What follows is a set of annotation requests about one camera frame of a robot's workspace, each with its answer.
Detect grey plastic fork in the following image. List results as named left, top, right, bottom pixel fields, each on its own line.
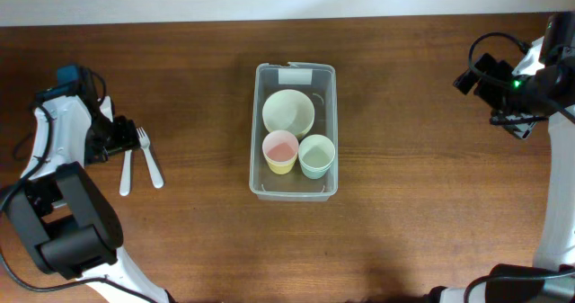
left=137, top=127, right=164, bottom=189

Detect grey plastic spoon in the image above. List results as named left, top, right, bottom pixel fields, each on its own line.
left=119, top=150, right=132, bottom=196

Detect pink plastic cup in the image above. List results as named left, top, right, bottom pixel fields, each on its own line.
left=262, top=130, right=299, bottom=163

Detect yellow plastic cup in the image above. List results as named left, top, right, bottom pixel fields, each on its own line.
left=264, top=152, right=297, bottom=175

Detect white plastic bowl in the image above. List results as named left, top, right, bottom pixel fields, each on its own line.
left=262, top=89, right=315, bottom=139

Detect white plastic cup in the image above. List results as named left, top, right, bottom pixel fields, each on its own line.
left=298, top=134, right=336, bottom=171

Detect green plastic cup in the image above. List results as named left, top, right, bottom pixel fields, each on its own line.
left=300, top=161, right=332, bottom=180

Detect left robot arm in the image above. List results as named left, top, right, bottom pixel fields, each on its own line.
left=1, top=85, right=173, bottom=302

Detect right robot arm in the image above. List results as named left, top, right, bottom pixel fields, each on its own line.
left=425, top=12, right=574, bottom=303

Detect clear plastic storage container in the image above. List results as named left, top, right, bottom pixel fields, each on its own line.
left=249, top=62, right=338, bottom=201

